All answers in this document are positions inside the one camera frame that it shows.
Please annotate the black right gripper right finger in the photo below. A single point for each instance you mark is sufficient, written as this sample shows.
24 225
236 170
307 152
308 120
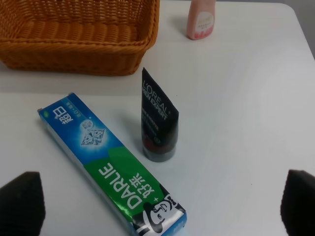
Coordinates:
298 204

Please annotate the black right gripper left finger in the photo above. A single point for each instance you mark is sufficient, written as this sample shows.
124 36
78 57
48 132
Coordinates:
22 206

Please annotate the Darlie toothpaste box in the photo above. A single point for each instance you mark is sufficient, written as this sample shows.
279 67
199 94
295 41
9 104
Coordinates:
143 205

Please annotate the orange wicker basket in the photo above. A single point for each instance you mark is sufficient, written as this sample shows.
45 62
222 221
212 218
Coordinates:
96 37

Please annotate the pink bottle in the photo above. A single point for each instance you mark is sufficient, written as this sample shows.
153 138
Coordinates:
201 19

